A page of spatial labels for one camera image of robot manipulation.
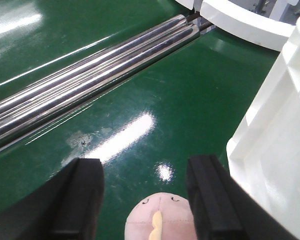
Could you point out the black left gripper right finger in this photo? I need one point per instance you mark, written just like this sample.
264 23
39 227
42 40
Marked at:
222 210

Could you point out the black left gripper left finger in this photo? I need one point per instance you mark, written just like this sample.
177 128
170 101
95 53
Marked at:
66 207

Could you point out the pink plush toy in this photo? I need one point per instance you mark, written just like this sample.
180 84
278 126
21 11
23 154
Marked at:
161 216

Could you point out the white plastic tote box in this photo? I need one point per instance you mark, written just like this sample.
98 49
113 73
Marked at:
264 152

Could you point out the steel conveyor rollers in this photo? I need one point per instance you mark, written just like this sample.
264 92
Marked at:
62 90

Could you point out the white inner conveyor frame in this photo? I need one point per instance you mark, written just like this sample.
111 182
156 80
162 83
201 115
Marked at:
244 24

